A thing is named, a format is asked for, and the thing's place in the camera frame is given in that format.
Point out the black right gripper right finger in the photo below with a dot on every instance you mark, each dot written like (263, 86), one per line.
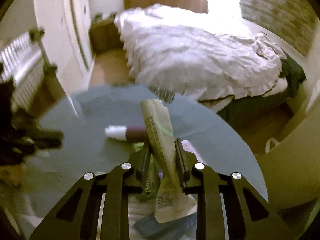
(228, 207)

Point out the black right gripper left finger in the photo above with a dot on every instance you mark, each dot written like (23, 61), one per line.
(95, 205)

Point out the white tube wrapper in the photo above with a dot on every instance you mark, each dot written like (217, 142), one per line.
(171, 202)

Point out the maroon white bottle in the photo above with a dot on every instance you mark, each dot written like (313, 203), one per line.
(130, 134)

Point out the white cabinet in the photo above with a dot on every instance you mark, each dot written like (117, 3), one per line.
(291, 169)

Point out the silver suitcase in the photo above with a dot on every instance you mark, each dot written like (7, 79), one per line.
(26, 63)

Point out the wooden nightstand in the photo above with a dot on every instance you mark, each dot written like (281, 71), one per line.
(104, 36)

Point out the dark green clothing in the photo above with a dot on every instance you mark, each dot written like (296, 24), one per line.
(293, 73)

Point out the white ruffled duvet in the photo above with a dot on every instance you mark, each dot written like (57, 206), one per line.
(191, 54)

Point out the floral roman blind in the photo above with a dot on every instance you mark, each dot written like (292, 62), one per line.
(294, 21)

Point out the white door frame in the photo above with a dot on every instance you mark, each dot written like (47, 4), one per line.
(66, 25)

